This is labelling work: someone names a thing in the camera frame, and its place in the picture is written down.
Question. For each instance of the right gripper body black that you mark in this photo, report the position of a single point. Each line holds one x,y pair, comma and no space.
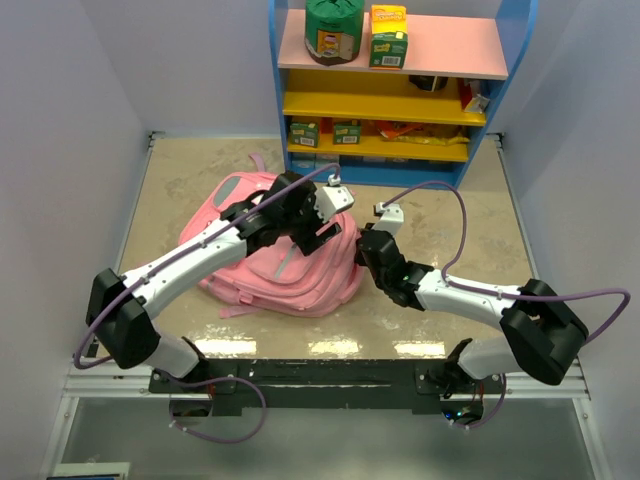
359,258

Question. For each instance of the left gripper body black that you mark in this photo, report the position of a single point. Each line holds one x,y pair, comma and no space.
301,227

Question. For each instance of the pink student backpack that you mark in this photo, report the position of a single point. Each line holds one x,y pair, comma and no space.
278,278

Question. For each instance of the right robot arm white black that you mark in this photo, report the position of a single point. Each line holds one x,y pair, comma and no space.
541,336

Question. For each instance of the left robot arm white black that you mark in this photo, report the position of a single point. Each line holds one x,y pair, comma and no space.
122,307

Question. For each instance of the teal tissue pack stack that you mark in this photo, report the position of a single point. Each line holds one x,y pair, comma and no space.
307,162

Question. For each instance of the green box left lower shelf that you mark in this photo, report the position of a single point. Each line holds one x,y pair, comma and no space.
305,133

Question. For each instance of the green box right lower shelf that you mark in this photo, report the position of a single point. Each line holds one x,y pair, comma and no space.
346,132

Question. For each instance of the orange snack packet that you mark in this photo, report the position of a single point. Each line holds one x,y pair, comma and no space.
391,130

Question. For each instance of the yellow snack packet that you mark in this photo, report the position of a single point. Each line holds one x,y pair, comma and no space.
446,141

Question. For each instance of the blue kids shelf unit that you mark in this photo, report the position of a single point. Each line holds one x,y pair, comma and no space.
488,49

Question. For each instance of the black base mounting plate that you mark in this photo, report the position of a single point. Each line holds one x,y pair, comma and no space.
463,402

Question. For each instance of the red white box on shelf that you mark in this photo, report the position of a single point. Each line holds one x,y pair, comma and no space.
474,95

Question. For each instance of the black object middle shelf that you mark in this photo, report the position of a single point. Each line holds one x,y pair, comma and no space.
429,84

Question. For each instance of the green cylindrical package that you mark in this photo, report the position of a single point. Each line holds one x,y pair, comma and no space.
333,30

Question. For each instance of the yellow green box top shelf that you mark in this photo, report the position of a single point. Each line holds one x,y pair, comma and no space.
389,36

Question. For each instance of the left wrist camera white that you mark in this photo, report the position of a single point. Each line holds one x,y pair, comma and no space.
333,198

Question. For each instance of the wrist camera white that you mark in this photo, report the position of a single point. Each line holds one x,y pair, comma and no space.
390,218
333,198

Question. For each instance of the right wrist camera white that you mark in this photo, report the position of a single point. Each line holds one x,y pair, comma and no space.
390,218

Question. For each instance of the aluminium frame rail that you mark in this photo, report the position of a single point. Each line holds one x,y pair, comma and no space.
580,385

